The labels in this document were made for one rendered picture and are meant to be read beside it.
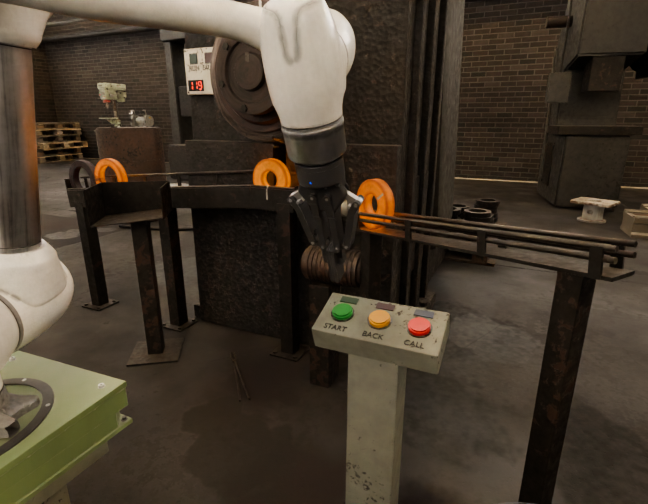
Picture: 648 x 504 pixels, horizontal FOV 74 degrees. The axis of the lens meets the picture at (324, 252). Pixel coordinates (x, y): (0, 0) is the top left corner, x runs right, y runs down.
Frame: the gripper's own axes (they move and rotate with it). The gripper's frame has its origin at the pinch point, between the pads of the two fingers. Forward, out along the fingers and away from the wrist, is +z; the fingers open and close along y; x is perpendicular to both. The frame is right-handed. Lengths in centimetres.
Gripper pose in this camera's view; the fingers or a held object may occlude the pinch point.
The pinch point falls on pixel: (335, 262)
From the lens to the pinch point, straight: 76.7
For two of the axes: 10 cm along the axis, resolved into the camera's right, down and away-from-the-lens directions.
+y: -9.1, -1.2, 4.0
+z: 1.5, 8.0, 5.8
